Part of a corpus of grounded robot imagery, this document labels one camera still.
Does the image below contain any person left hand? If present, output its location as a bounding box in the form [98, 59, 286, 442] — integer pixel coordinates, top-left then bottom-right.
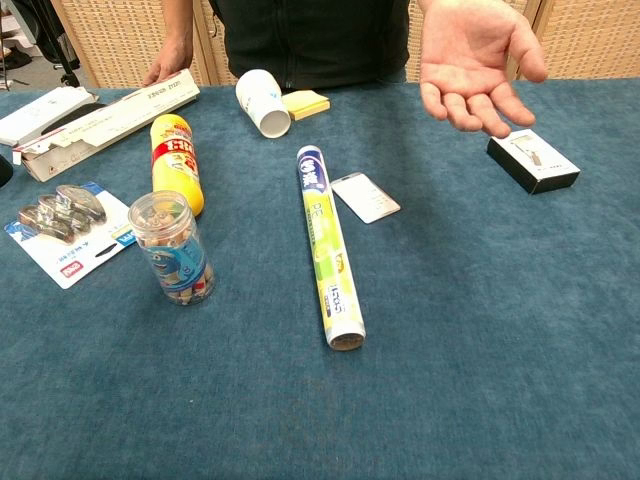
[418, 0, 549, 139]

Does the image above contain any person right hand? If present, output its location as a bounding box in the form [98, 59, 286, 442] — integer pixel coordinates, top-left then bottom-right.
[142, 37, 195, 87]

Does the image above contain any white tube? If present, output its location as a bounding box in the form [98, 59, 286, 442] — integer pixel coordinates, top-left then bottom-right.
[296, 144, 367, 353]

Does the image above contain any person right forearm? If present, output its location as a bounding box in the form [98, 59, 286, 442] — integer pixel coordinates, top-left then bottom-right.
[160, 0, 195, 46]

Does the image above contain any person black jacket torso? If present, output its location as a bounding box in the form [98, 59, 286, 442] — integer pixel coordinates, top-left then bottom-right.
[209, 0, 411, 91]

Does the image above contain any long white baking paper box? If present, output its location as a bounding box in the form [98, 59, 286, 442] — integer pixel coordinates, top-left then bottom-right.
[13, 68, 201, 184]

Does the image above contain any white paper cup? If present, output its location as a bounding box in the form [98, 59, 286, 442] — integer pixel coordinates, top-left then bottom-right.
[235, 68, 292, 139]

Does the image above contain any yellow squeeze bottle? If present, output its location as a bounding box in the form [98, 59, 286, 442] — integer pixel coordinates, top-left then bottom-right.
[150, 113, 205, 217]

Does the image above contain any black tripod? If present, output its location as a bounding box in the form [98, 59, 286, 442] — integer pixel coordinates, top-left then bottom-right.
[29, 0, 81, 89]

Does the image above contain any small black box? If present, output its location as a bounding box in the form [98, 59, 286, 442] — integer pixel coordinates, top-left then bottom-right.
[486, 128, 582, 196]

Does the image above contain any yellow sticky note pad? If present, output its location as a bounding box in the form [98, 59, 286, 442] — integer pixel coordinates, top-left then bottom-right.
[281, 90, 332, 122]

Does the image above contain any flat white box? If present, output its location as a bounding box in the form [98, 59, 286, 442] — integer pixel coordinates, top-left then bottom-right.
[0, 86, 100, 147]

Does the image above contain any small white card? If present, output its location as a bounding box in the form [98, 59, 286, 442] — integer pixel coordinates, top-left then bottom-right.
[330, 171, 402, 225]

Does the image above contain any clear plastic snack jar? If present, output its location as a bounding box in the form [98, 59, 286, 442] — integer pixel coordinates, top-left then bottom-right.
[127, 190, 217, 307]

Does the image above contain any blister card with clips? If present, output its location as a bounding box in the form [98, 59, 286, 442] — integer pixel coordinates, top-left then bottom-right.
[3, 182, 137, 290]

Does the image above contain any blue tablecloth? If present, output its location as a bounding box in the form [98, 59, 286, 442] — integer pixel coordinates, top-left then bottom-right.
[0, 77, 640, 480]

